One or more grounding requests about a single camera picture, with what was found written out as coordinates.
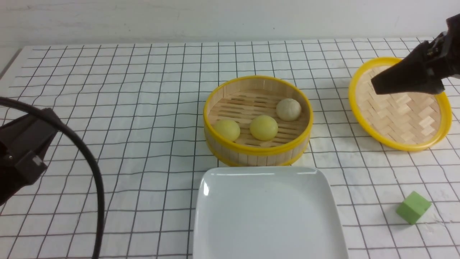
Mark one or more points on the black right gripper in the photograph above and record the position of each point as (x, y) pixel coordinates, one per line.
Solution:
(410, 74)

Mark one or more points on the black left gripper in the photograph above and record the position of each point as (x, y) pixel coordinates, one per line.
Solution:
(24, 143)

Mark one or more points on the white steamed bun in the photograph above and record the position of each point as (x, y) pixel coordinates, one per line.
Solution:
(288, 109)

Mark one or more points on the yellow steamed bun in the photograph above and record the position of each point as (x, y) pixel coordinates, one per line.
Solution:
(263, 128)
(228, 129)

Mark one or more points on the white square plate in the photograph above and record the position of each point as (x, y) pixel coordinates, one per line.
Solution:
(268, 212)

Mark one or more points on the bamboo steamer lid yellow rim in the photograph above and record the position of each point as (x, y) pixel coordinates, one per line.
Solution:
(403, 121)

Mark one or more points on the white grid tablecloth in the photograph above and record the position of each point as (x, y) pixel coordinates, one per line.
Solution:
(138, 107)

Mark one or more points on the green cube block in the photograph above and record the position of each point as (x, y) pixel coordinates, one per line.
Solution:
(413, 208)

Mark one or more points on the bamboo steamer basket yellow rim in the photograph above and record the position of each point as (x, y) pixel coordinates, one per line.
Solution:
(242, 100)

